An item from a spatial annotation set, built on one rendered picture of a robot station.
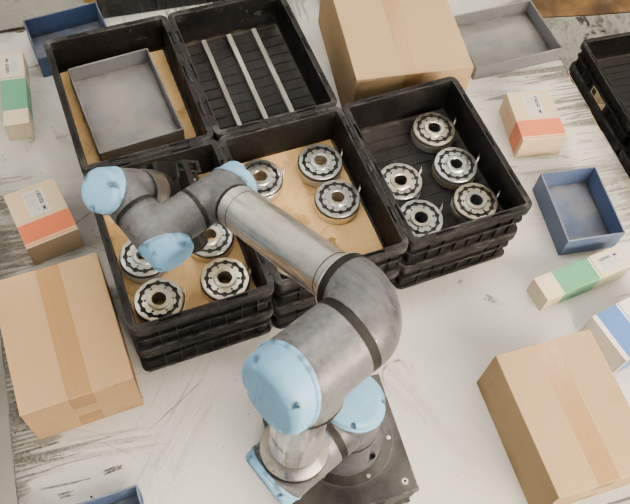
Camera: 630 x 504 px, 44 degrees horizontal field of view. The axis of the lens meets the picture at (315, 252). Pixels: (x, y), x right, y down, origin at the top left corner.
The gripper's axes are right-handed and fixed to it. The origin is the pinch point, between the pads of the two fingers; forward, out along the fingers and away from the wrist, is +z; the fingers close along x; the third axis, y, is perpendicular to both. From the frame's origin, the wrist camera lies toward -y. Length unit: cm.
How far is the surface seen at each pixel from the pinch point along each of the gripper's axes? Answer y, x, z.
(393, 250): -17.8, -25.5, 21.8
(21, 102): 43, 57, 18
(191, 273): -11.1, 15.6, 9.1
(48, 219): 10.0, 46.8, 5.5
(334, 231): -9.9, -10.9, 29.1
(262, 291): -19.1, -2.6, 4.3
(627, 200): -20, -70, 84
